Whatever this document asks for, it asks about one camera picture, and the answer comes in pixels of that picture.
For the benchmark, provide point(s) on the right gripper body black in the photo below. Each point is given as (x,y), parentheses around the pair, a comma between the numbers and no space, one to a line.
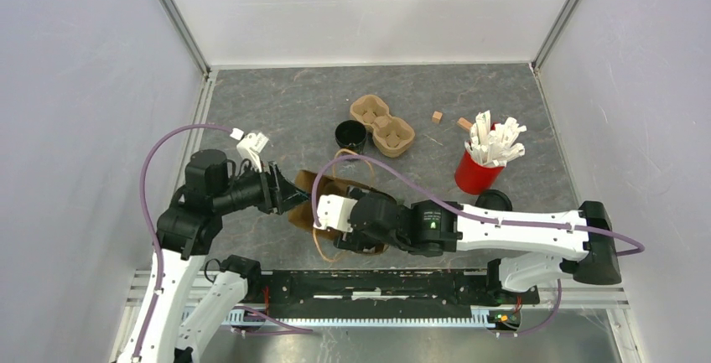
(357,241)

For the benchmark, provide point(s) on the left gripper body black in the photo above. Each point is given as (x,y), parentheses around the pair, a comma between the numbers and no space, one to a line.
(253,188)

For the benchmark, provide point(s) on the brown paper bag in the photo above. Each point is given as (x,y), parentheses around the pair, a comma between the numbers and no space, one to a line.
(341,155)

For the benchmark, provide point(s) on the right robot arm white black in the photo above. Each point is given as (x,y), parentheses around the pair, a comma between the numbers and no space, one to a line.
(576,244)

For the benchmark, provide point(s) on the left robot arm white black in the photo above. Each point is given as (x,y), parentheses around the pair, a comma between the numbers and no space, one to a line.
(184,233)

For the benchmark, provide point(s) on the red cup holder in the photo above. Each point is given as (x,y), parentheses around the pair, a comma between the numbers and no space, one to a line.
(481,163)

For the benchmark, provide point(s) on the small wooden cube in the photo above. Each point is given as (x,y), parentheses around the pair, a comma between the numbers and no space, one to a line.
(437,117)

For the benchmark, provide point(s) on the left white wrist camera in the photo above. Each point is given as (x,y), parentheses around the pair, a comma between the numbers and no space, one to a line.
(250,145)

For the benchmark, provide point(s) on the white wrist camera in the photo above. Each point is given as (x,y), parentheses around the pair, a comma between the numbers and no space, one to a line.
(333,212)
(250,145)

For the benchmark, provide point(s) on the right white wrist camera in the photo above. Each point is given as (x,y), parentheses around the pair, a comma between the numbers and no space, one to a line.
(333,212)

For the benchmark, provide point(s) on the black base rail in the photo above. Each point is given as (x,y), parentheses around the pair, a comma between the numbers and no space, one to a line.
(383,294)

